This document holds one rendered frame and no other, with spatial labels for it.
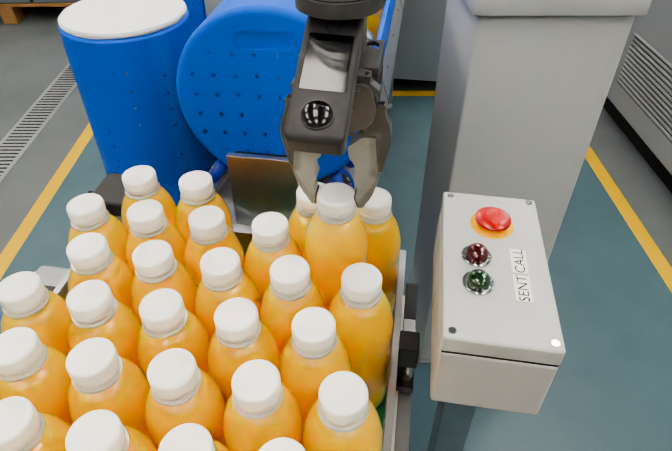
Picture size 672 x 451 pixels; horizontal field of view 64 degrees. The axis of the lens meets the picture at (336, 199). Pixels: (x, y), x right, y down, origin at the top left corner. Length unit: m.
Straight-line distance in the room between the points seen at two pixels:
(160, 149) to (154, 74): 0.19
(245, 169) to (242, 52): 0.16
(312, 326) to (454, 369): 0.13
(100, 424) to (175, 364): 0.07
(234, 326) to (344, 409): 0.12
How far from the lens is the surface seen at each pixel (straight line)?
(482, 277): 0.51
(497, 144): 1.23
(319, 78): 0.42
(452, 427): 0.76
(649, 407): 1.93
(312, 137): 0.39
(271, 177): 0.76
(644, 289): 2.25
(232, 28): 0.74
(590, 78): 1.22
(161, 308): 0.52
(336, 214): 0.52
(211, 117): 0.82
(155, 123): 1.33
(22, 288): 0.58
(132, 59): 1.26
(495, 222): 0.57
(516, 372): 0.51
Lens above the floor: 1.47
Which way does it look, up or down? 39 degrees down
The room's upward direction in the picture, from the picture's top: straight up
